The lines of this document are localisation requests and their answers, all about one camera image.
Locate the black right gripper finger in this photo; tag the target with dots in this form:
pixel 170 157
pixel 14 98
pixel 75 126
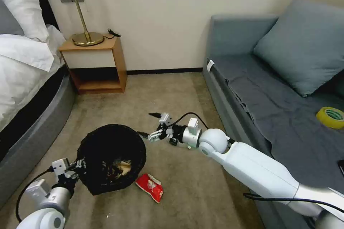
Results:
pixel 155 115
pixel 154 135

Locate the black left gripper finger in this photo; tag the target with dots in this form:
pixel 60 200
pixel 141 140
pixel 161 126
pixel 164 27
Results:
pixel 81 163
pixel 74 174

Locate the black woven trash bin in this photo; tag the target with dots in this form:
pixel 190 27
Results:
pixel 110 145

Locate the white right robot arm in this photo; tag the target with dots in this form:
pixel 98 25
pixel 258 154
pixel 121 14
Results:
pixel 258 167

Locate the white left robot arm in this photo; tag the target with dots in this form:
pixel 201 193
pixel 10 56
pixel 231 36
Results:
pixel 45 213

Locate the crumpled paper garbage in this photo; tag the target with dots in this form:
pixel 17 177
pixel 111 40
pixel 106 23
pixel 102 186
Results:
pixel 124 167

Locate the red snack packet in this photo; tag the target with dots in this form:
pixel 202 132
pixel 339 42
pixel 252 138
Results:
pixel 150 187

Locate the grey blue sofa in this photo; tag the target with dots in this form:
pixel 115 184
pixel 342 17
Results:
pixel 223 97

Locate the grey bed base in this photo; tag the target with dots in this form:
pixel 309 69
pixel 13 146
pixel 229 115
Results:
pixel 37 121

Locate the white sofa tag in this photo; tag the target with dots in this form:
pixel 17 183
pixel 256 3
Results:
pixel 210 65

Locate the wooden nightstand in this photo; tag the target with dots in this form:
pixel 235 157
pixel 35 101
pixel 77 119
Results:
pixel 92 61

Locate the dark grey sofa cover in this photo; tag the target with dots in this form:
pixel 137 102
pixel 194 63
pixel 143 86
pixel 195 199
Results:
pixel 282 116

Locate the white duvet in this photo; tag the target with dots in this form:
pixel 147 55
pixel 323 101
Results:
pixel 24 62

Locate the black headboard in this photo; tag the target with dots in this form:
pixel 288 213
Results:
pixel 47 9

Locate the blue sofa cushion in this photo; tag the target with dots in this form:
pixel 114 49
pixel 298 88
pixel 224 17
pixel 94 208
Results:
pixel 301 46

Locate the yellow tape roll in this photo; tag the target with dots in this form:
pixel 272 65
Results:
pixel 329 120

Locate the grey pillow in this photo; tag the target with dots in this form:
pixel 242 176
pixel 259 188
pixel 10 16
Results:
pixel 9 19

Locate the white pillow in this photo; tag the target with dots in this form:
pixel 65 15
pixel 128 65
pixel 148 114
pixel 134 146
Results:
pixel 24 6

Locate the black phone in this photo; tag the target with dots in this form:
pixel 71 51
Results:
pixel 341 167

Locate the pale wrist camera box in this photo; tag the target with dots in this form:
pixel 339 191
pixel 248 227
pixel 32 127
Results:
pixel 60 166
pixel 165 119

